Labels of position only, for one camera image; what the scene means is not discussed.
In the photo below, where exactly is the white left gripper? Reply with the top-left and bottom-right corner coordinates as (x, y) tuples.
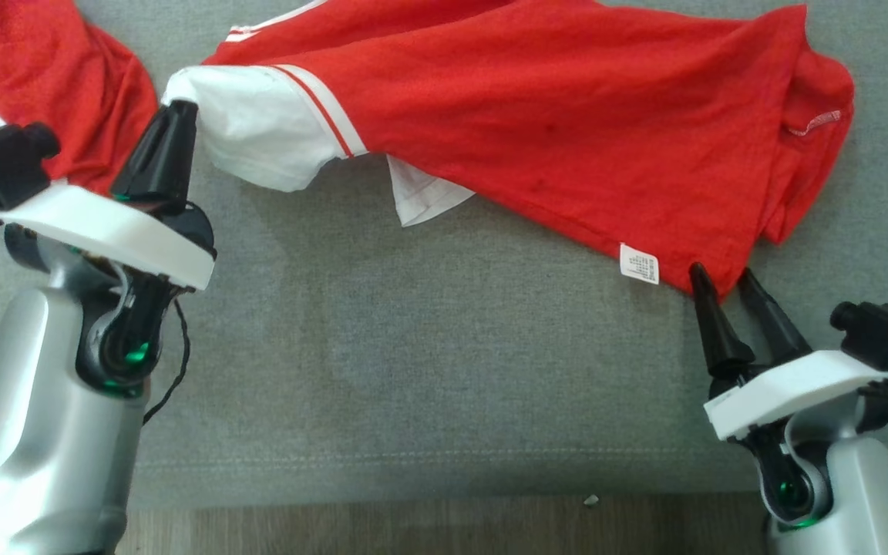
(0, 100), (217, 292)

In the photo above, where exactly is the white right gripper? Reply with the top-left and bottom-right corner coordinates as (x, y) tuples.
(689, 262), (888, 442)

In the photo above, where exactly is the red and white shirt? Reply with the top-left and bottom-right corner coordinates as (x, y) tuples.
(0, 0), (855, 298)

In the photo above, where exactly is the grey sofa seat cushion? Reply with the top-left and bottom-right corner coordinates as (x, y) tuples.
(0, 0), (888, 511)

